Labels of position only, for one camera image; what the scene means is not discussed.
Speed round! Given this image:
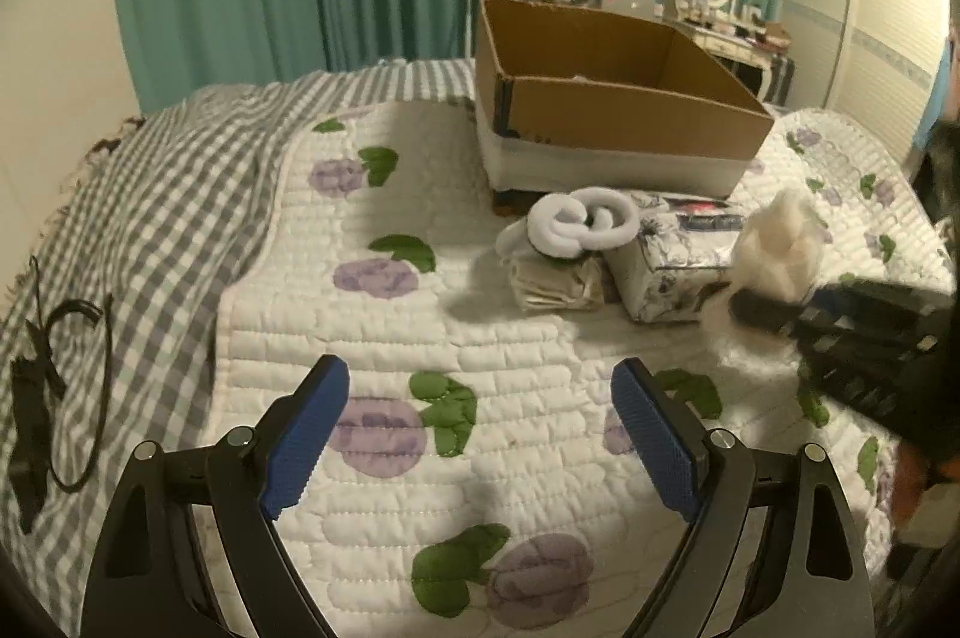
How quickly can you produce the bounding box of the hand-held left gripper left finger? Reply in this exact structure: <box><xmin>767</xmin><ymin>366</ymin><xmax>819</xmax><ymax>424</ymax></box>
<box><xmin>79</xmin><ymin>354</ymin><xmax>351</xmax><ymax>638</ymax></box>

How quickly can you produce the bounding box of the white floral quilt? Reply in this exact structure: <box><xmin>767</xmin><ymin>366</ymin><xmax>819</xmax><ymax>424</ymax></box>
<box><xmin>212</xmin><ymin>98</ymin><xmax>957</xmax><ymax>638</ymax></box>

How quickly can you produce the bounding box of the fluffy cream sock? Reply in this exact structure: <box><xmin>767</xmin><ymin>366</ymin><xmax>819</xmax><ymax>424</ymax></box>
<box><xmin>729</xmin><ymin>186</ymin><xmax>827</xmax><ymax>303</ymax></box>

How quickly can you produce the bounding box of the beige folded cloth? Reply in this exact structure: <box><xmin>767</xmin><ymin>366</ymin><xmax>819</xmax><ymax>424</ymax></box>
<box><xmin>508</xmin><ymin>250</ymin><xmax>610</xmax><ymax>314</ymax></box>

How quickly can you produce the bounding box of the blue cloth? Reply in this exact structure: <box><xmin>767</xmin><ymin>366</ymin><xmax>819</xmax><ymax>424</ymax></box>
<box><xmin>916</xmin><ymin>38</ymin><xmax>960</xmax><ymax>159</ymax></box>

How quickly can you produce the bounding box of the orange cloth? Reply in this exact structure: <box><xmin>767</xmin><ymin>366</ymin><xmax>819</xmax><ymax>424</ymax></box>
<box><xmin>889</xmin><ymin>441</ymin><xmax>942</xmax><ymax>538</ymax></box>

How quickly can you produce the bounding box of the red and black packet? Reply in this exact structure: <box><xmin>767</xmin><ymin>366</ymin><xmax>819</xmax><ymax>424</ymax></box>
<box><xmin>658</xmin><ymin>195</ymin><xmax>745</xmax><ymax>234</ymax></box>

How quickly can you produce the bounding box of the grey gingham bed sheet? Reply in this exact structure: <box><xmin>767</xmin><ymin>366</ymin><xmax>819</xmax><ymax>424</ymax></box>
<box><xmin>0</xmin><ymin>56</ymin><xmax>481</xmax><ymax>631</ymax></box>

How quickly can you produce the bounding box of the cardboard box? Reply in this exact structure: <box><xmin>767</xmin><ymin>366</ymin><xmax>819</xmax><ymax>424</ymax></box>
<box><xmin>474</xmin><ymin>0</ymin><xmax>776</xmax><ymax>201</ymax></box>

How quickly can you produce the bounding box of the white dressing table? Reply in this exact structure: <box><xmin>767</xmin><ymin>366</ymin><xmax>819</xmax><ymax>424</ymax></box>
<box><xmin>675</xmin><ymin>11</ymin><xmax>796</xmax><ymax>106</ymax></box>

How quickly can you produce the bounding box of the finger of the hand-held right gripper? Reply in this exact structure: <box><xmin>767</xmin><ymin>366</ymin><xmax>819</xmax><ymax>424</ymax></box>
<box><xmin>814</xmin><ymin>280</ymin><xmax>955</xmax><ymax>318</ymax></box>
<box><xmin>730</xmin><ymin>293</ymin><xmax>818</xmax><ymax>337</ymax></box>

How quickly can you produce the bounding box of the black strap with cable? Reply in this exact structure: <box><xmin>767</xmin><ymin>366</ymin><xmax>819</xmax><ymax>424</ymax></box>
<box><xmin>7</xmin><ymin>255</ymin><xmax>115</xmax><ymax>534</ymax></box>

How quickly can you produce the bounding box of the floral tissue pack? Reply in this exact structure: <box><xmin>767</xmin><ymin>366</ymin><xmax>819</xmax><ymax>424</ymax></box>
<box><xmin>606</xmin><ymin>224</ymin><xmax>743</xmax><ymax>325</ymax></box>

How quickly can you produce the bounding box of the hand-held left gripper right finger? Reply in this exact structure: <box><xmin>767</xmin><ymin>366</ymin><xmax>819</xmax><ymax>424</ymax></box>
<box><xmin>610</xmin><ymin>358</ymin><xmax>875</xmax><ymax>638</ymax></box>

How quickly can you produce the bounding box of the white sliding wardrobe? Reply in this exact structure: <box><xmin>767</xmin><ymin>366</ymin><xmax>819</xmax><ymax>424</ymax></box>
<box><xmin>780</xmin><ymin>0</ymin><xmax>947</xmax><ymax>166</ymax></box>

